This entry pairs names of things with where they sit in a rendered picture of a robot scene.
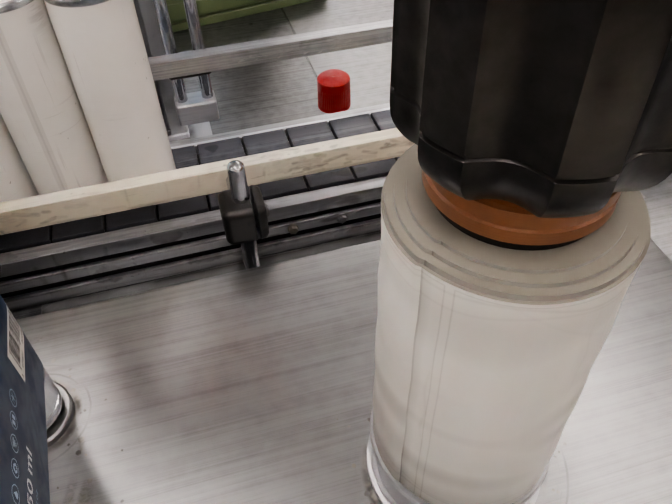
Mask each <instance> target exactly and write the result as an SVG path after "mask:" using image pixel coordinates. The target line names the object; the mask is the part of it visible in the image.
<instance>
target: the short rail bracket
mask: <svg viewBox="0 0 672 504"><path fill-rule="evenodd" d="M226 169H227V175H228V180H229V186H230V189H229V190H224V191H221V192H220V193H219V195H218V203H219V208H220V213H221V218H222V222H223V227H224V231H225V235H226V239H227V241H228V242H229V243H230V244H232V245H236V244H240V245H241V251H242V256H243V262H244V267H245V269H250V268H254V267H259V266H260V260H259V254H258V248H257V241H256V240H258V235H257V229H256V224H257V227H258V231H259V234H260V237H261V239H264V238H266V237H267V236H268V235H269V225H268V217H269V215H270V213H269V208H268V204H266V203H264V200H263V197H262V194H261V191H260V188H259V187H258V186H256V185H250V194H251V200H252V203H251V200H250V197H249V190H248V184H247V178H246V171H245V166H244V164H243V162H241V161H239V160H232V161H230V162H229V163H228V164H227V168H226ZM255 221H256V222H255Z"/></svg>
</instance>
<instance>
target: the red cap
mask: <svg viewBox="0 0 672 504"><path fill-rule="evenodd" d="M317 92H318V108H319V109H320V110H321V111H323V112H325V113H328V114H331V113H336V112H342V111H347V110H348V109H349V108H350V106H351V96H350V76H349V74H348V73H346V72H345V71H342V70H339V69H329V70H326V71H323V72H322V73H320V74H319V75H318V77H317Z"/></svg>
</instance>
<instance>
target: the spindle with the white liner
mask: <svg viewBox="0 0 672 504"><path fill-rule="evenodd" d="M389 105H390V114H391V117H392V120H393V122H394V124H395V126H396V128H397V129H398V130H399V131H400V133H401V134H402V135H403V136H404V137H405V138H407V139H408V140H409V141H411V142H413V143H415V144H414V145H412V146H411V147H410V148H409V149H407V150H406V151H405V152H404V153H403V154H402V155H401V156H400V157H399V159H398V160H397V161H396V162H395V164H394V165H393V166H392V168H391V169H390V171H389V173H388V175H387V177H386V179H385V182H384V185H383V188H382V194H381V250H380V259H379V267H378V316H377V325H376V336H375V376H374V387H373V407H372V411H371V418H370V436H369V440H368V447H367V466H368V472H369V477H370V480H371V484H372V486H373V489H374V491H375V493H376V495H377V497H378V499H379V500H380V502H381V504H535V502H536V500H537V497H538V494H539V490H540V485H541V483H542V482H543V480H544V478H545V476H546V473H547V471H548V468H549V465H550V461H551V456H552V454H553V453H554V451H555V449H556V446H557V444H558V442H559V439H560V436H561V434H562V431H563V429H564V427H565V424H566V422H567V420H568V418H569V416H570V414H571V413H572V411H573V409H574V408H575V406H576V404H577V401H578V399H579V397H580V395H581V392H582V390H583V388H584V386H585V383H586V381H587V378H588V375H589V373H590V370H591V367H592V365H593V364H594V362H595V360H596V358H597V356H598V354H599V352H600V350H601V348H602V346H603V344H604V342H605V340H606V338H607V336H608V334H609V332H610V330H611V328H612V326H613V324H614V321H615V318H616V316H617V313H618V310H619V307H620V305H621V302H622V300H623V298H624V296H625V294H626V292H627V289H628V287H629V285H630V283H631V281H632V279H633V277H634V275H635V274H636V272H637V270H638V268H639V266H640V264H641V262H642V260H643V259H644V257H645V255H646V253H647V250H648V247H649V244H650V240H651V221H650V217H649V213H648V209H647V206H646V203H645V201H644V198H643V196H642V195H641V193H640V191H641V190H645V189H648V188H651V187H653V186H655V185H658V184H659V183H661V182H662V181H664V180H665V179H666V178H667V177H668V176H669V175H671V174H672V0H394V2H393V26H392V49H391V72H390V96H389Z"/></svg>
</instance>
